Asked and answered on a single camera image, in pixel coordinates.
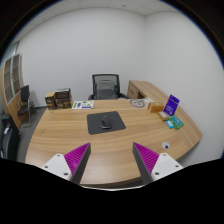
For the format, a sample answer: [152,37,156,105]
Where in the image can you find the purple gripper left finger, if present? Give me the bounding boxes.
[42,143,91,185]

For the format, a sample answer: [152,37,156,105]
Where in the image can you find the wooden office desk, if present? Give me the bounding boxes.
[26,100,202,187]

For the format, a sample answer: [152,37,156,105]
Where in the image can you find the purple standing sign card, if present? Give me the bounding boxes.
[163,95,180,116]

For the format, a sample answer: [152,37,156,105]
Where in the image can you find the wooden glass-door bookcase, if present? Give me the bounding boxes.
[0,54,25,128]

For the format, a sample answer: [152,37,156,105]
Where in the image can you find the tan small box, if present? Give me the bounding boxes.
[158,111,169,121]

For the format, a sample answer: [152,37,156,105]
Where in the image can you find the black computer mouse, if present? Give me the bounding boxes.
[100,115,112,129]

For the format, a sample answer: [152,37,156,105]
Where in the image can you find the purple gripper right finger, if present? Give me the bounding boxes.
[132,142,182,185]

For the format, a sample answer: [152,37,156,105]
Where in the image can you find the white desk cable grommet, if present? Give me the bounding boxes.
[162,141,170,150]

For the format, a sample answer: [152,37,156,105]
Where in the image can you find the green white leaflet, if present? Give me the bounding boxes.
[72,100,94,109]

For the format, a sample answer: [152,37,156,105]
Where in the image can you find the dark grey mouse pad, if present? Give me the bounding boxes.
[87,111,126,135]

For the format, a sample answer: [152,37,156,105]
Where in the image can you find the blue small packet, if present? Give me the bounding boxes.
[166,120,174,129]

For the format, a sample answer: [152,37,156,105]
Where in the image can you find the dark printed cardboard box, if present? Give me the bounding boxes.
[55,88,72,109]

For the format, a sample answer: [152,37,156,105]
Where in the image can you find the wooden side cabinet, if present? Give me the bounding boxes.
[127,80,168,103]

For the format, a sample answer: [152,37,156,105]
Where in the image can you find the green packet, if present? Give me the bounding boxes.
[169,115,184,130]

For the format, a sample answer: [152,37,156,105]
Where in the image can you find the orange small box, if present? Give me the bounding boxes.
[148,102,164,113]

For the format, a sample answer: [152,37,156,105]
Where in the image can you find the black leather armchair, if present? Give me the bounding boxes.
[0,115,20,161]

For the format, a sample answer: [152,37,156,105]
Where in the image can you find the black mesh office chair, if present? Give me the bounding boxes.
[88,74,128,100]

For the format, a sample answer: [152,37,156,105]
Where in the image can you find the brown cardboard box left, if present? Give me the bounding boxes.
[45,92,56,110]

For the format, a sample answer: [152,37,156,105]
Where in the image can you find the black visitor chair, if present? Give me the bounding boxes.
[17,85,37,125]

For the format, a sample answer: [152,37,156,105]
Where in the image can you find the round white coaster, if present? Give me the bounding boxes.
[130,99,145,108]

